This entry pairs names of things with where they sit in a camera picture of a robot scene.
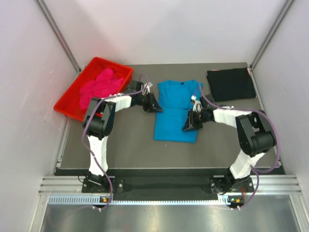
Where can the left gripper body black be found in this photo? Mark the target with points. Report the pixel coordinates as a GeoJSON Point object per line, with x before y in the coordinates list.
{"type": "Point", "coordinates": [147, 101]}

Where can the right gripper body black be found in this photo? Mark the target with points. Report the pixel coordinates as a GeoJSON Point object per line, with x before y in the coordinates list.
{"type": "Point", "coordinates": [197, 118]}

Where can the blue t shirt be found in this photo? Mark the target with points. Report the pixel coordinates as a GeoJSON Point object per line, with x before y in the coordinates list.
{"type": "Point", "coordinates": [175, 100]}

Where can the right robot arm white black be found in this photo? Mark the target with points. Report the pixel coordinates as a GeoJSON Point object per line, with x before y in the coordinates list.
{"type": "Point", "coordinates": [255, 135]}

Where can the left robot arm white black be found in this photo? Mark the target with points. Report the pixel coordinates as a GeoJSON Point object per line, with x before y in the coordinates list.
{"type": "Point", "coordinates": [98, 124]}

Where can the pink t shirt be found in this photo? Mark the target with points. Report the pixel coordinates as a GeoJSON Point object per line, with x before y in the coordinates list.
{"type": "Point", "coordinates": [104, 85]}

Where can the folded black t shirt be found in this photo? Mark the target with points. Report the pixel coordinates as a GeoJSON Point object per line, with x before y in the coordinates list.
{"type": "Point", "coordinates": [231, 84]}

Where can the red plastic bin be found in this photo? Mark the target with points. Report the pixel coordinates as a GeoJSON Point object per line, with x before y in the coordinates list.
{"type": "Point", "coordinates": [68, 104]}

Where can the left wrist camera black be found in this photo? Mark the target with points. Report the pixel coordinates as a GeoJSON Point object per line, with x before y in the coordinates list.
{"type": "Point", "coordinates": [139, 87]}

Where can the right corner aluminium post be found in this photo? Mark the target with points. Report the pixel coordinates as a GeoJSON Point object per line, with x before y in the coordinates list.
{"type": "Point", "coordinates": [273, 29]}

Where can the corner aluminium post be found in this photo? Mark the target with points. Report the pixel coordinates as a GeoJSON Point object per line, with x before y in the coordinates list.
{"type": "Point", "coordinates": [59, 36]}
{"type": "Point", "coordinates": [273, 29]}

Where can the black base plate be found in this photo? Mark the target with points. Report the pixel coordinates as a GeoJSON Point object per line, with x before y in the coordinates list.
{"type": "Point", "coordinates": [207, 184]}

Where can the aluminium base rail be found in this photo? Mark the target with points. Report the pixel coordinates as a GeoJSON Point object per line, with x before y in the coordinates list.
{"type": "Point", "coordinates": [68, 191]}

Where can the left corner aluminium post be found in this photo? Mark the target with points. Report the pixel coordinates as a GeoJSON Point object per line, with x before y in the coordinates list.
{"type": "Point", "coordinates": [59, 36]}

